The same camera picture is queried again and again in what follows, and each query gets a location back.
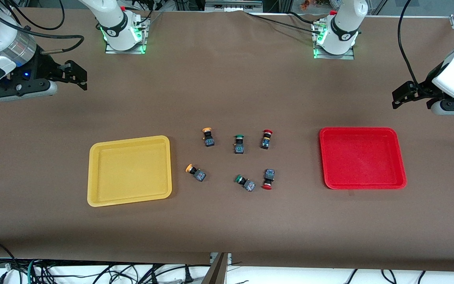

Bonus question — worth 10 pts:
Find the black cable across table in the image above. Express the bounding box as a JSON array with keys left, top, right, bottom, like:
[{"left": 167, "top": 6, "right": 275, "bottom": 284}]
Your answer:
[{"left": 245, "top": 11, "right": 322, "bottom": 32}]

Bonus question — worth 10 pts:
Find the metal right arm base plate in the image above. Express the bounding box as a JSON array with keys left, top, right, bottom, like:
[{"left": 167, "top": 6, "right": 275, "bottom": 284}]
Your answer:
[{"left": 105, "top": 15, "right": 149, "bottom": 54}]

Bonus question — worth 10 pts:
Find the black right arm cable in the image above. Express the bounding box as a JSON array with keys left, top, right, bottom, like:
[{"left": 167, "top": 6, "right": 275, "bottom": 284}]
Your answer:
[{"left": 0, "top": 0, "right": 85, "bottom": 54}]

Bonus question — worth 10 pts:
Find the brown table cover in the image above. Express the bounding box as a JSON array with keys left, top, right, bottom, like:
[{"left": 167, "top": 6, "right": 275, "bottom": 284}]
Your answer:
[{"left": 0, "top": 7, "right": 454, "bottom": 273}]

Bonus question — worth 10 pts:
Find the yellow push button switch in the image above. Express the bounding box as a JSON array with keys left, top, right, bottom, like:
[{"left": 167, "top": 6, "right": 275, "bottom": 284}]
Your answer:
[
  {"left": 186, "top": 163, "right": 207, "bottom": 182},
  {"left": 202, "top": 127, "right": 216, "bottom": 148}
]

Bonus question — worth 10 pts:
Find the small metal bracket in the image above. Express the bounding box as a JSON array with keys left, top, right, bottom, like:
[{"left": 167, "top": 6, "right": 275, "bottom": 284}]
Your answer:
[{"left": 210, "top": 252, "right": 233, "bottom": 266}]

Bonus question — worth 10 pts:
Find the yellow plastic tray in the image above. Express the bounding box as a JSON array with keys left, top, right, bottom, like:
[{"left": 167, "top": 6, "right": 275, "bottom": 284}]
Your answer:
[{"left": 87, "top": 135, "right": 172, "bottom": 207}]

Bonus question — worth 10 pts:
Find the green floor cable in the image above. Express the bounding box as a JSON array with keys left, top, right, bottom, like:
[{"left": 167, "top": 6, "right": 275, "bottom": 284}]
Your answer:
[{"left": 27, "top": 259, "right": 38, "bottom": 284}]

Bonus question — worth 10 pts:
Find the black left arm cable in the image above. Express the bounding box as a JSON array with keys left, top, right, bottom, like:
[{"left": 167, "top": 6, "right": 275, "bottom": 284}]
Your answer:
[{"left": 397, "top": 0, "right": 423, "bottom": 86}]

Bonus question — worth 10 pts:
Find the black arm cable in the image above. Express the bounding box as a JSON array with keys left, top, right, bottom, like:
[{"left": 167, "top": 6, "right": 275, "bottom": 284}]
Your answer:
[
  {"left": 0, "top": 0, "right": 85, "bottom": 54},
  {"left": 397, "top": 0, "right": 423, "bottom": 86}
]

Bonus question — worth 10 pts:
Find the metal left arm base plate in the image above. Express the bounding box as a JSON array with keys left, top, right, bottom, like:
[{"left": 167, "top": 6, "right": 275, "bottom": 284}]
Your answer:
[{"left": 312, "top": 20, "right": 356, "bottom": 60}]

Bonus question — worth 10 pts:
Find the red plastic tray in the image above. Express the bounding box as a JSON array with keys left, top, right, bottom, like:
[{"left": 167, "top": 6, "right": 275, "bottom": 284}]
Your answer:
[{"left": 319, "top": 127, "right": 407, "bottom": 190}]

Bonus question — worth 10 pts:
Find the red push button switch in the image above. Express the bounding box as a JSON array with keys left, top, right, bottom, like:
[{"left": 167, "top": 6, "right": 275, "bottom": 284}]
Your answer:
[
  {"left": 261, "top": 169, "right": 276, "bottom": 191},
  {"left": 260, "top": 129, "right": 274, "bottom": 150}
]

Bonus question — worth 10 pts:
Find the brown wooden beam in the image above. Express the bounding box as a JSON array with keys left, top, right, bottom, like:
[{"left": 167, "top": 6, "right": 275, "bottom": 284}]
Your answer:
[{"left": 201, "top": 252, "right": 229, "bottom": 284}]

